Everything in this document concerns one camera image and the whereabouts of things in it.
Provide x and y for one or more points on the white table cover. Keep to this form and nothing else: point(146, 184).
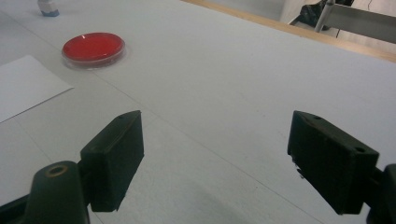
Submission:
point(218, 93)

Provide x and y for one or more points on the white stamp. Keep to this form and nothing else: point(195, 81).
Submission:
point(46, 4)

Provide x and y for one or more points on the wooden table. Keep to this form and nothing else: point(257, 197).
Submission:
point(311, 32)

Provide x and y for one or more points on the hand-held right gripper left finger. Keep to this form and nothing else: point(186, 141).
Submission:
point(112, 161)

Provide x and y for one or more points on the white metal desk frame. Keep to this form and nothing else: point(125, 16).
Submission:
point(358, 18)

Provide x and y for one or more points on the red ink dish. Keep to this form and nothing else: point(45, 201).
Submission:
point(92, 48)

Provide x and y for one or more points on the blue stamp cap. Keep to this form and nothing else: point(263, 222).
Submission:
point(50, 13)

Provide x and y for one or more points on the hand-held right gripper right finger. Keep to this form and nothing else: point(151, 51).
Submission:
point(330, 161)

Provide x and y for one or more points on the white paper sheet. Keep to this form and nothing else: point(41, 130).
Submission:
point(25, 84)

